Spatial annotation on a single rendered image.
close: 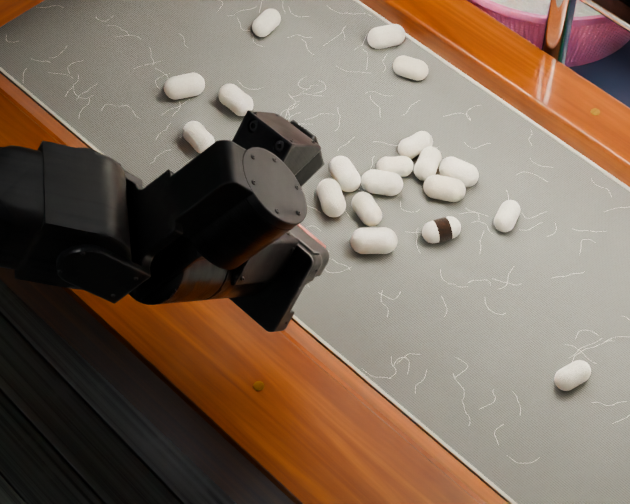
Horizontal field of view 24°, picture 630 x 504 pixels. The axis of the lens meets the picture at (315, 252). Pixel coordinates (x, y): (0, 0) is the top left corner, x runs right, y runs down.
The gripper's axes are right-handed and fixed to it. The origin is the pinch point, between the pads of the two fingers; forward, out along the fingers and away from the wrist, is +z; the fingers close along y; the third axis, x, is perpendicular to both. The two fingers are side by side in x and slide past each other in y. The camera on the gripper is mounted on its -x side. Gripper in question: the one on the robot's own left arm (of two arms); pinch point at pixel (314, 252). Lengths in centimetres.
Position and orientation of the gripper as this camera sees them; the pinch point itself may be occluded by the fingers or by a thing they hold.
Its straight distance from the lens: 110.8
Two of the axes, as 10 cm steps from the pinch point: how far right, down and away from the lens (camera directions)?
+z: 5.5, -0.3, 8.4
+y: -7.0, -5.7, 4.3
